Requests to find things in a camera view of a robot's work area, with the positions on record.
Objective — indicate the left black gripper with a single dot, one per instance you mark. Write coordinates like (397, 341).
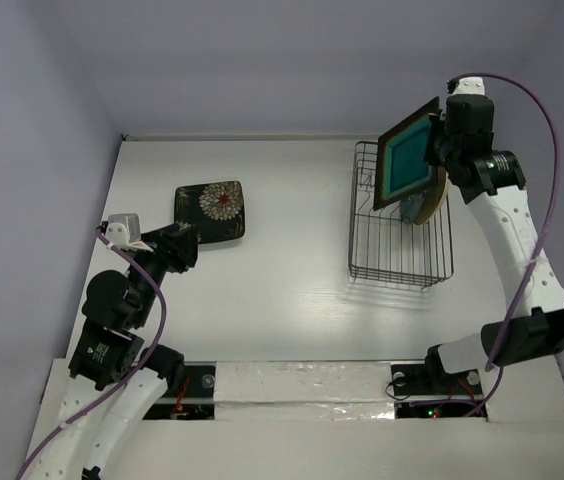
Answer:
(178, 246)

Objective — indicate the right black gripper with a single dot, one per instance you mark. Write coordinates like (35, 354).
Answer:
(440, 151)

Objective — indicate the teal square plate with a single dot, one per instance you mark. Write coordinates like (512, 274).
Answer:
(402, 168)

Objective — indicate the dark patterned round plate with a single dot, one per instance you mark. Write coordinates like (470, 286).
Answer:
(410, 208)

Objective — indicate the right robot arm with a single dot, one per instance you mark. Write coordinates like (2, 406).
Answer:
(537, 335)

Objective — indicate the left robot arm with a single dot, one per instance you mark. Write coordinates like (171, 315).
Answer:
(119, 367)

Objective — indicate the tan round plate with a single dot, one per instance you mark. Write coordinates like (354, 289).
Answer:
(434, 198)

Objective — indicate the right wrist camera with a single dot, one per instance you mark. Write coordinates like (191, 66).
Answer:
(467, 85)

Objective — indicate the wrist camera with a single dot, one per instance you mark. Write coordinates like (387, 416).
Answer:
(467, 85)
(123, 230)

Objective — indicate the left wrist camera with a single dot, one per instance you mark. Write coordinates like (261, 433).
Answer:
(123, 230)

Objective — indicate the metal rail on right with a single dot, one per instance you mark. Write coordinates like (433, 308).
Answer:
(494, 188)

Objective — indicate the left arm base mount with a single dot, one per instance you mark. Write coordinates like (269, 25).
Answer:
(198, 383)

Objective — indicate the wire dish rack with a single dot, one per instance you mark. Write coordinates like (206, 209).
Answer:
(386, 251)

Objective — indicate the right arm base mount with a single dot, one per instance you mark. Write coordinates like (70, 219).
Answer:
(413, 380)

